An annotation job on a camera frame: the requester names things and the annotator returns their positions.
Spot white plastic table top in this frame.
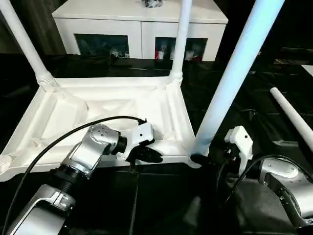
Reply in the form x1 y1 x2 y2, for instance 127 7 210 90
0 76 211 183

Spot white plastic table leg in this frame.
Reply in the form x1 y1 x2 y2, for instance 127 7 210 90
0 0 56 87
269 87 313 148
170 0 193 83
192 0 286 158

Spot black work mat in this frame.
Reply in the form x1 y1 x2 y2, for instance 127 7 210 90
0 52 313 235

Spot white cabinet with openings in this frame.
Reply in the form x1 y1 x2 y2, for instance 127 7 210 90
51 0 230 62

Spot small shiny metal ornament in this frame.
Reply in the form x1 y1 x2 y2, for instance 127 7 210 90
141 0 164 8

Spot grey curtain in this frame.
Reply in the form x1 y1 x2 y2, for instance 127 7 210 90
0 0 68 55

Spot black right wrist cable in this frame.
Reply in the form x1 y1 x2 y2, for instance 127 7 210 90
216 154 313 206

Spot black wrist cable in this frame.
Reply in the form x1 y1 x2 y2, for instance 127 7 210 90
0 116 148 235
216 154 313 206

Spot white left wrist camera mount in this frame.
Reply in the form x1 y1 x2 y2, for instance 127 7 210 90
116 122 155 163

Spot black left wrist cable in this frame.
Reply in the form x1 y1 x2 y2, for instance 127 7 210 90
0 116 148 235

